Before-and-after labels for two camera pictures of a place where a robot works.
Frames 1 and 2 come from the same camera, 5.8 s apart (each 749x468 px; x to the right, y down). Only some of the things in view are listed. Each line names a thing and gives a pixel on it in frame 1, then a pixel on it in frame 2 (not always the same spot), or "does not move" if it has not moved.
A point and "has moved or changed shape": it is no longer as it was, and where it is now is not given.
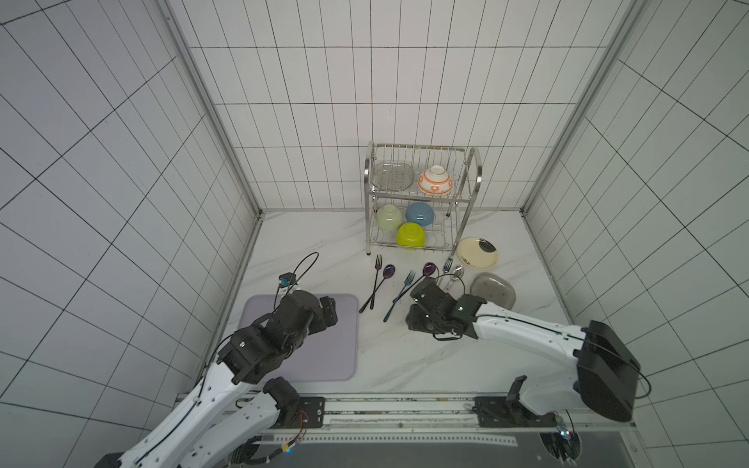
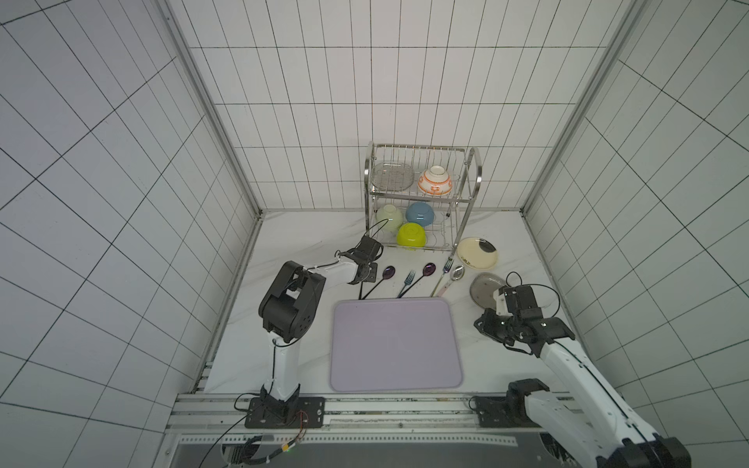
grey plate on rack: [392, 176] does not move
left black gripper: [319, 323] → [372, 274]
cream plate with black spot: [477, 253] does not move
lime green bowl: [411, 236] does not move
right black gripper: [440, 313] → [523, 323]
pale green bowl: [389, 217] does not move
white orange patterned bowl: [436, 180] does not move
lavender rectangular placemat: [330, 354] has moved or changed shape
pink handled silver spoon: [454, 278] does not move
